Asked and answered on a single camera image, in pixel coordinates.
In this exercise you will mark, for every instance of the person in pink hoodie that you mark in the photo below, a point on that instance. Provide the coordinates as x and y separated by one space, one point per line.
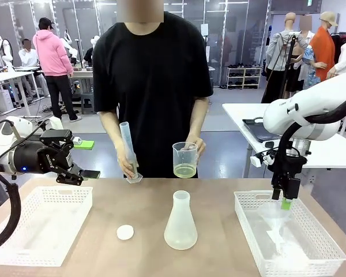
50 52

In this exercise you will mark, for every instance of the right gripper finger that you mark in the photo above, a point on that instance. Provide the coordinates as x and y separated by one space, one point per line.
276 193
291 189

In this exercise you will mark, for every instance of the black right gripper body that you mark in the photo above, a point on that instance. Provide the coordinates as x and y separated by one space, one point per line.
289 167

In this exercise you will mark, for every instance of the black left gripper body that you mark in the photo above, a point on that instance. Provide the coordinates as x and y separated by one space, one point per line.
46 160

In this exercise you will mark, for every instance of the mannequin in blue patterned dress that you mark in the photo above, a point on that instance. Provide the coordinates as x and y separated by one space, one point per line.
310 66

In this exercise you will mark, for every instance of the white framed work table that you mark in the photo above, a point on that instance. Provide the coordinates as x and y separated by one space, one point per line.
85 73

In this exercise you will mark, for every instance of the white shoe rack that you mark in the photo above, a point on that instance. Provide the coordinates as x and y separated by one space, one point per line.
243 78

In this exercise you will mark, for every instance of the long white desk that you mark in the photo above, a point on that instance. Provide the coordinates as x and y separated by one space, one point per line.
5 76

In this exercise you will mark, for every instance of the translucent conical flask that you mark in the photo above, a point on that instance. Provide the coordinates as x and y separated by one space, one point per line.
180 228

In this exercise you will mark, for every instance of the person's right forearm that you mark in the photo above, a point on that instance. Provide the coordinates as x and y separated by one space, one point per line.
112 130

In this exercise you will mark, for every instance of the grey plastic stool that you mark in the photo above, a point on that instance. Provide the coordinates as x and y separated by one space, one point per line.
88 104

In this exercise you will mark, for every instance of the white humanoid robot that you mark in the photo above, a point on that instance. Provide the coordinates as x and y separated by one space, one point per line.
5 52
70 50
95 41

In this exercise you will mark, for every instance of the black tripod pole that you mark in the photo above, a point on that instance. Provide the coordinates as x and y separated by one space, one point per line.
288 62

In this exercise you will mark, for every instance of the mannequin in orange garment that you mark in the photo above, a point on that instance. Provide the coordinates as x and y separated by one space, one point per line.
323 52

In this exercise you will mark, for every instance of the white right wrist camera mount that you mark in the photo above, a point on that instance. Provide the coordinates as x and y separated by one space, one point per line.
255 161

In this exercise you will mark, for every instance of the mannequin in grey shirt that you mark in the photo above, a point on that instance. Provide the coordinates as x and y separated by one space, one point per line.
278 49

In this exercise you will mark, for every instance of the clear graduated cylinder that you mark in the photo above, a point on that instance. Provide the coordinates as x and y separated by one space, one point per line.
126 135

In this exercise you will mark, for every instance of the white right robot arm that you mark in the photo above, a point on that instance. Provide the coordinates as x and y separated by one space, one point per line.
320 98

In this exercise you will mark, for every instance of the person's right hand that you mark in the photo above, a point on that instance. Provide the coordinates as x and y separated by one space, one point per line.
125 161

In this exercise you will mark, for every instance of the white round flask cap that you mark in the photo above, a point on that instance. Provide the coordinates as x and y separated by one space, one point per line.
125 232

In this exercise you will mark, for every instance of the black tray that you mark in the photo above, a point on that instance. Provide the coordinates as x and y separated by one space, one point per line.
256 130

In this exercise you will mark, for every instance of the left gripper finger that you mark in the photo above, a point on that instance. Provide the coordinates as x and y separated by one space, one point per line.
75 176
56 137

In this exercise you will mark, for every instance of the seated person in white shirt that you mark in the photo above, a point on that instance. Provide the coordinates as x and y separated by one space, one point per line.
29 59

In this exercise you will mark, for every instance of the clear plastic beaker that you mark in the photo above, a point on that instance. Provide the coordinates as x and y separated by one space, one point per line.
184 164

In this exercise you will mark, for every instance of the translucent plastic funnel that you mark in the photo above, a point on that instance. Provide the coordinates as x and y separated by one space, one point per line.
272 216

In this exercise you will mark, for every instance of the white perforated plastic basket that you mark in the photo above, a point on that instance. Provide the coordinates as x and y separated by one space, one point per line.
46 225
248 219

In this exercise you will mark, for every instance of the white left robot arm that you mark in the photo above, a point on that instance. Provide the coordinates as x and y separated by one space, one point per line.
0 144

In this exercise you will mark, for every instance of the person in black T-shirt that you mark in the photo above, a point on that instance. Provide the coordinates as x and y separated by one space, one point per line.
150 72

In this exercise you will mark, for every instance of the dark clothes on rack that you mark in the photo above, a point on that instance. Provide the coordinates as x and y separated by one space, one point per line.
338 49

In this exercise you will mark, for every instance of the person's left hand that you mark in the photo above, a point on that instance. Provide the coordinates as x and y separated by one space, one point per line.
201 148

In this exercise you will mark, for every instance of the person's left forearm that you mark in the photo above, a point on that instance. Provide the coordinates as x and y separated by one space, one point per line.
197 118

